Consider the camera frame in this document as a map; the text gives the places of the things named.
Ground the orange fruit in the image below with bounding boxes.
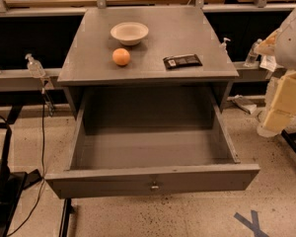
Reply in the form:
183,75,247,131
112,48,130,66

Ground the grey top drawer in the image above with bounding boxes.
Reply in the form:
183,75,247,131
46,86,259,198

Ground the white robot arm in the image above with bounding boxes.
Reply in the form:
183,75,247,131
255,8,296,137

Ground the black bar on floor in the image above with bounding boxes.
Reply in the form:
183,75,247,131
58,198,73,237

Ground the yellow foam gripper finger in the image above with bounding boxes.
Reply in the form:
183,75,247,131
261,71,296,133

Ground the black snack packet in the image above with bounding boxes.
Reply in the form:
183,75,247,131
163,54,202,70

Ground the clear pump bottle right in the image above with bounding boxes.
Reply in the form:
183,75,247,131
220,37,231,53

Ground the clear water bottle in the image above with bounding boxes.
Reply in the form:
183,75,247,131
244,39,262,67

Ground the white paper packet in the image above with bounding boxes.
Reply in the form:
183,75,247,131
259,55,277,72

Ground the grey drawer cabinet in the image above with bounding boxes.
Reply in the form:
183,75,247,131
58,6,238,114

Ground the clear pump bottle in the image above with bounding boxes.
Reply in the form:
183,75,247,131
220,37,231,53
25,53,46,78

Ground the white bowl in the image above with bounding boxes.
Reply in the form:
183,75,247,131
111,22,149,46

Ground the white box on floor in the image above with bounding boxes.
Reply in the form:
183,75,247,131
232,95,257,115

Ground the clear pump bottle left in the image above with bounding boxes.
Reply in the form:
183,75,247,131
25,53,46,78

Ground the black stand base left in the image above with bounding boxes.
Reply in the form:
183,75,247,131
0,116,42,237

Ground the black cable on floor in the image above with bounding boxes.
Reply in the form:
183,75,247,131
6,87,57,237

